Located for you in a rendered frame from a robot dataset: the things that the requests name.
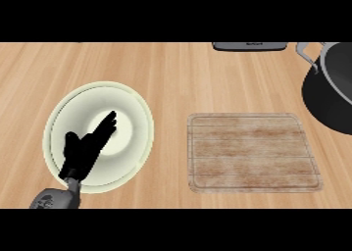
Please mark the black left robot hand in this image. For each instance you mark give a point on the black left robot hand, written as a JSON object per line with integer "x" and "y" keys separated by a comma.
{"x": 85, "y": 148}

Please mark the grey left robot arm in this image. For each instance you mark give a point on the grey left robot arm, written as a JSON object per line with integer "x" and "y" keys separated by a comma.
{"x": 60, "y": 197}

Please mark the wooden cutting board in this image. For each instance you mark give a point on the wooden cutting board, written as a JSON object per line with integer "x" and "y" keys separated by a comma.
{"x": 254, "y": 153}

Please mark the pale green bowl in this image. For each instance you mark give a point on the pale green bowl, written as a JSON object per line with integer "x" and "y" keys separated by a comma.
{"x": 130, "y": 137}

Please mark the dark grey appliance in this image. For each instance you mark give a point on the dark grey appliance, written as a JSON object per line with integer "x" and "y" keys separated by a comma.
{"x": 249, "y": 46}

